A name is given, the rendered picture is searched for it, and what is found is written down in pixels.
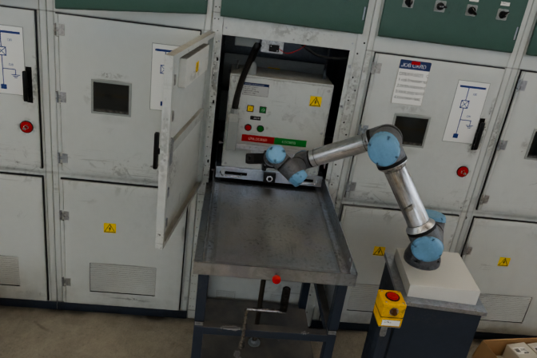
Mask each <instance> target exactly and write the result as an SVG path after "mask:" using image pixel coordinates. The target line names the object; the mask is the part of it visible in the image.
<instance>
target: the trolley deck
mask: <svg viewBox="0 0 537 358"><path fill-rule="evenodd" d="M211 186H212V183H207V182H206V186H205V195H204V200H203V206H202V211H201V221H200V226H199V231H198V237H197V246H196V252H195V257H194V262H193V274H198V275H209V276H229V277H239V278H249V279H260V280H272V277H273V276H275V273H277V275H279V276H280V278H281V281H290V282H300V283H311V284H330V285H341V286H352V287H355V285H356V278H357V275H358V273H357V271H356V266H355V265H354V262H353V260H352V267H351V270H350V272H351V274H345V273H340V270H339V266H338V264H337V261H336V256H335V253H334V250H333V247H332V243H331V240H330V237H329V235H328V230H327V227H326V224H325V221H324V216H323V213H322V211H321V208H320V203H319V201H318V197H317V195H316V193H307V192H298V191H290V190H281V189H266V188H257V187H248V186H239V185H223V184H220V188H219V197H218V206H217V221H216V229H215V237H214V246H213V262H212V263H207V262H201V258H202V252H203V245H204V239H205V228H206V221H207V216H208V210H209V198H210V192H211Z"/></svg>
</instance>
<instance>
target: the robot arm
mask: <svg viewBox="0 0 537 358"><path fill-rule="evenodd" d="M402 143H403V135H402V133H401V131H400V130H399V129H398V128H397V127H396V126H394V125H390V124H384V125H379V126H377V127H374V128H371V129H367V130H366V131H365V133H362V134H360V135H357V136H355V137H350V138H347V139H344V140H341V141H337V142H333V143H331V144H328V145H323V146H321V147H318V148H315V149H310V150H308V151H306V150H301V151H299V152H298V153H296V154H295V155H294V157H293V158H291V157H290V156H289V155H288V154H287V153H286V152H285V150H284V148H283V147H282V146H280V145H272V146H270V147H269V148H268V149H267V150H265V151H264V153H246V157H245V163H247V164H261V169H262V171H266V169H267V168H270V169H276V170H278V171H279V172H280V173H281V174H282V175H283V176H284V177H285V178H286V179H287V180H288V182H290V183H291V184H292V185H294V186H295V187H297V186H299V185H300V184H301V183H302V182H303V181H304V180H305V179H306V177H307V176H308V174H307V173H306V172H305V170H306V169H310V168H312V167H316V166H318V165H323V164H327V163H329V162H332V161H337V160H340V159H343V158H346V157H351V156H354V155H357V154H360V153H365V152H368V156H369V158H370V159H371V161H372V162H373V163H375V164H376V166H377V168H378V170H379V171H381V172H384V174H385V176H386V178H387V180H388V183H389V185H390V187H391V189H392V192H393V194H394V196H395V198H396V201H397V203H398V205H399V207H400V210H401V212H402V214H403V216H404V219H405V220H406V223H407V225H408V227H407V228H406V233H407V235H408V238H409V240H410V244H409V245H408V247H407V248H406V249H405V251H404V260H405V261H406V262H407V263H408V264H409V265H411V266H412V267H414V268H417V269H421V270H426V271H432V270H436V269H438V267H439V266H440V262H441V258H440V257H441V255H442V253H443V250H444V226H445V223H446V217H445V216H444V215H443V214H442V213H440V212H437V211H435V210H431V209H425V208H424V205H423V203H422V201H421V199H420V195H419V194H418V192H417V189H416V187H415V185H414V182H413V180H412V177H411V175H410V173H409V172H408V168H407V166H406V161H407V159H408V158H407V156H406V153H405V152H404V148H403V146H402Z"/></svg>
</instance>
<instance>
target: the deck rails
mask: <svg viewBox="0 0 537 358"><path fill-rule="evenodd" d="M213 179H214V173H213ZM219 188H220V183H214V182H212V186H211V192H210V198H209V210H208V216H207V221H206V228H205V239H204V245H203V252H202V258H201V262H207V263H212V262H213V246H214V237H215V229H216V221H217V206H218V197H219ZM316 195H317V197H318V201H319V203H320V208H321V211H322V213H323V216H324V221H325V224H326V227H327V230H328V235H329V237H330V240H331V243H332V247H333V250H334V253H335V256H336V261H337V264H338V266H339V270H340V273H345V274H351V272H350V270H351V267H352V260H353V258H352V254H351V252H350V249H349V247H348V243H347V241H346V238H345V235H344V232H343V229H342V227H341V224H340V221H339V218H338V216H337V213H336V210H335V207H334V204H333V202H332V198H331V196H330V193H329V191H328V187H327V185H326V182H324V189H323V192H322V193H316ZM349 258H351V261H350V259H349Z"/></svg>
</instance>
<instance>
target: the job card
mask: <svg viewBox="0 0 537 358"><path fill-rule="evenodd" d="M431 67H432V62H422V61H416V60H409V59H402V58H401V59H400V64H399V67H398V71H397V75H396V81H395V85H394V88H393V92H392V99H391V102H390V103H394V104H401V105H414V106H422V102H423V99H424V93H425V90H426V86H427V83H428V77H429V74H430V70H431Z"/></svg>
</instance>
